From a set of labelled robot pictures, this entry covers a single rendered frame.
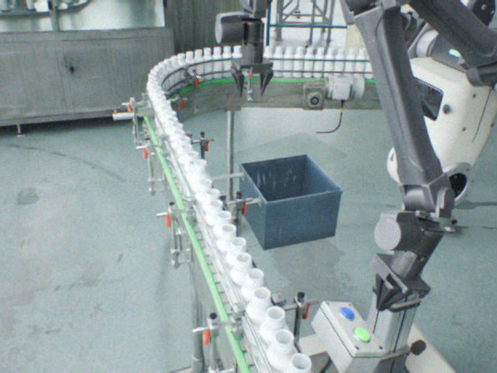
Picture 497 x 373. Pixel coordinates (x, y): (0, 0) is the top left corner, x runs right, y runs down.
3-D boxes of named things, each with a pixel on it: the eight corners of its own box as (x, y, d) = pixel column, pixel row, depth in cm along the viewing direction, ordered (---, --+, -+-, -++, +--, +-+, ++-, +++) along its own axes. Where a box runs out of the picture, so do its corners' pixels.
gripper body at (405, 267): (401, 295, 84) (421, 263, 81) (370, 260, 92) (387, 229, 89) (427, 297, 87) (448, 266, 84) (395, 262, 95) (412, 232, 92)
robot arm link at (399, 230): (456, 187, 83) (414, 186, 90) (413, 181, 77) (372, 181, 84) (451, 256, 82) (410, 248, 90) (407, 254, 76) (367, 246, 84)
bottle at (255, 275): (270, 323, 111) (273, 271, 102) (257, 340, 107) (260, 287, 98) (248, 313, 114) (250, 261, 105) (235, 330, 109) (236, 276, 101)
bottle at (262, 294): (260, 332, 109) (262, 279, 100) (277, 349, 105) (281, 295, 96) (240, 345, 105) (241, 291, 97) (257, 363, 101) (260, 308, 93)
